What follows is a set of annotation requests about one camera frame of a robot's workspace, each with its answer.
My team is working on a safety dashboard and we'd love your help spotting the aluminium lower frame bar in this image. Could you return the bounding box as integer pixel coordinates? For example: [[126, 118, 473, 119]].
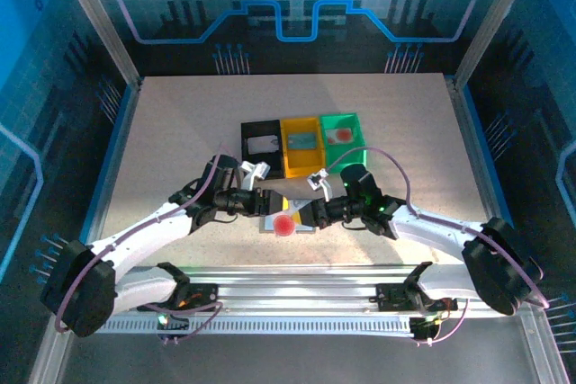
[[24, 336, 64, 384], [521, 311, 573, 384]]

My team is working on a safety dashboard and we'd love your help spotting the small black control board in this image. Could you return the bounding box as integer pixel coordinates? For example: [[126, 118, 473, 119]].
[[155, 309, 191, 345], [408, 315, 445, 345]]

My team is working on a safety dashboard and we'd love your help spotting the black plastic bin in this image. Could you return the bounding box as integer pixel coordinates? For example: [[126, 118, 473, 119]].
[[240, 119, 285, 183]]

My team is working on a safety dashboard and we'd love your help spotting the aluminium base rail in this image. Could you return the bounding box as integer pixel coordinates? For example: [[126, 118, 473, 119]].
[[52, 263, 544, 318]]

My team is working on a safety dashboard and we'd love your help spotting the yellow plastic bin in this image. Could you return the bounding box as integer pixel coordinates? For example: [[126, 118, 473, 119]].
[[279, 116, 328, 178]]

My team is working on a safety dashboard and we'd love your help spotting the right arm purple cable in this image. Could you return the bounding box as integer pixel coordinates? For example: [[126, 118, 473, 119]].
[[324, 146, 550, 347]]

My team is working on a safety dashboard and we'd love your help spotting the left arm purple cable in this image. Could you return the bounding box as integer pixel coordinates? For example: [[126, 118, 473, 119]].
[[53, 143, 224, 343]]

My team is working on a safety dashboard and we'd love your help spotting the white slotted cable duct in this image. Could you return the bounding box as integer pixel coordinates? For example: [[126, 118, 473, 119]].
[[94, 316, 418, 335]]

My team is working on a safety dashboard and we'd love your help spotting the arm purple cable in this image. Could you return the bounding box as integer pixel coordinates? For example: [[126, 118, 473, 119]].
[[324, 146, 550, 347], [53, 143, 224, 343]]

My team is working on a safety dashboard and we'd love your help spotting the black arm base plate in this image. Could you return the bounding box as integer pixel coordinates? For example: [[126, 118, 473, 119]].
[[168, 282, 221, 313], [375, 282, 459, 313]]

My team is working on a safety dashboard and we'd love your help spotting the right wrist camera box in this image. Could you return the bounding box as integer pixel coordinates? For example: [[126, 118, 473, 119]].
[[305, 168, 333, 201]]

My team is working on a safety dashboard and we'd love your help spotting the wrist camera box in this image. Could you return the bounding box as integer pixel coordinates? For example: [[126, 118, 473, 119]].
[[237, 159, 272, 191], [305, 168, 333, 201]]

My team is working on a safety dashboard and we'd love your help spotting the green plastic bin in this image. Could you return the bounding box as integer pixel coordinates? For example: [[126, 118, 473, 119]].
[[319, 112, 368, 173]]

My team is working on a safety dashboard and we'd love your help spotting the blue table edge strip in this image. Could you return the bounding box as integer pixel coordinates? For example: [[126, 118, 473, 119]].
[[66, 85, 136, 280]]

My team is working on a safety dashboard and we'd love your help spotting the white printed card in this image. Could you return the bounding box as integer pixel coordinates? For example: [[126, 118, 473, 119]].
[[248, 134, 281, 155]]

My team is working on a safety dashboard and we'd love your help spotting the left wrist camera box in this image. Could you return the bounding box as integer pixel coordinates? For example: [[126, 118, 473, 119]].
[[237, 159, 272, 191]]

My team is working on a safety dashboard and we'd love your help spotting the teal credit card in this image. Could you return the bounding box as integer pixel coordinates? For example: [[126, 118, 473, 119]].
[[287, 132, 319, 150]]

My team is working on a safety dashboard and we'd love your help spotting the aluminium frame post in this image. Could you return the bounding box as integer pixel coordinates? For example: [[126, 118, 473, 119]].
[[452, 0, 544, 91], [48, 0, 144, 88]]

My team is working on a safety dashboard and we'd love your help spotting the aluminium side rail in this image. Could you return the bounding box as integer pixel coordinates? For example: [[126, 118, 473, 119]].
[[445, 76, 518, 278], [76, 76, 144, 278]]

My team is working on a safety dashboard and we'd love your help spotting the grey card holder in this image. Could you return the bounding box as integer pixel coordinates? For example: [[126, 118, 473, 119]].
[[259, 197, 318, 236]]

